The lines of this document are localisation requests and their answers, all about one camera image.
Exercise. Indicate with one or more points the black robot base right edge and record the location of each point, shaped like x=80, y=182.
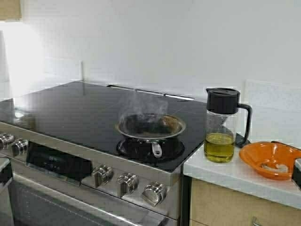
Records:
x=296, y=175

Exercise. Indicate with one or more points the orange plastic bowl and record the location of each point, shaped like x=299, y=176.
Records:
x=271, y=153

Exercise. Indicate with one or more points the far left stove knob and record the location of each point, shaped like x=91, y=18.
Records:
x=5, y=140

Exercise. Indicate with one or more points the far right stove knob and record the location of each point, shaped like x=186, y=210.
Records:
x=154, y=193

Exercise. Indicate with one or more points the steel frying pan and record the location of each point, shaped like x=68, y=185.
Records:
x=151, y=128

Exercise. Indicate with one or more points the wood upper cabinet corner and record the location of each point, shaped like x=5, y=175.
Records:
x=10, y=10

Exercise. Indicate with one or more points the light wood base cabinet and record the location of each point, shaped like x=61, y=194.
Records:
x=213, y=205

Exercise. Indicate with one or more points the black robot base left edge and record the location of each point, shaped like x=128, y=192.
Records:
x=6, y=173

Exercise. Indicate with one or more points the metal cabinet drawer handle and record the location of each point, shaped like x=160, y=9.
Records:
x=254, y=222

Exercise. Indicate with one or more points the middle stove knob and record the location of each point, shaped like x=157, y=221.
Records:
x=101, y=175

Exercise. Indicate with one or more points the black spatula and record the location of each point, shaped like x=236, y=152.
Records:
x=240, y=141

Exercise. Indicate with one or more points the raw white shrimp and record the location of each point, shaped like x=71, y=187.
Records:
x=278, y=168

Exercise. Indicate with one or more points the stainless steel electric stove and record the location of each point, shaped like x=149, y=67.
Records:
x=79, y=118

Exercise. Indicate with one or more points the stove black display panel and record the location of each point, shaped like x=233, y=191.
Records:
x=57, y=164

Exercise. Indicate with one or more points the glass oil dispenser black lid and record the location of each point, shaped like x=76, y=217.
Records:
x=222, y=115

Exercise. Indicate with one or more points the stove knob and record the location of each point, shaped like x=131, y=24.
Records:
x=126, y=184
x=5, y=140
x=154, y=193
x=19, y=147
x=101, y=175

